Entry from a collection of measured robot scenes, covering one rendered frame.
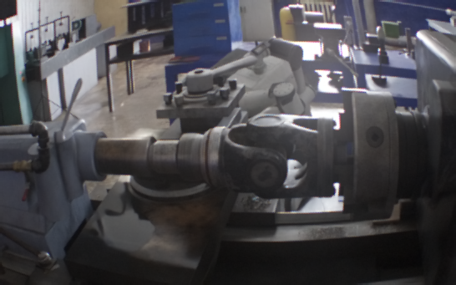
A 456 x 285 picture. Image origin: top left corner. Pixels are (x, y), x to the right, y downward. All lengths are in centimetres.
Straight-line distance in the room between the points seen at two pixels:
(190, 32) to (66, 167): 203
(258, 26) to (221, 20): 480
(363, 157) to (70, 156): 59
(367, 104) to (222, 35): 210
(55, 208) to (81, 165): 13
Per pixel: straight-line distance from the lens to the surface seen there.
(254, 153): 85
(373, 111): 82
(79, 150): 101
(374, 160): 79
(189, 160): 91
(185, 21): 290
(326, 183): 85
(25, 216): 114
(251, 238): 115
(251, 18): 763
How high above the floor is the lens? 147
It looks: 23 degrees down
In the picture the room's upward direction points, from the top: 5 degrees counter-clockwise
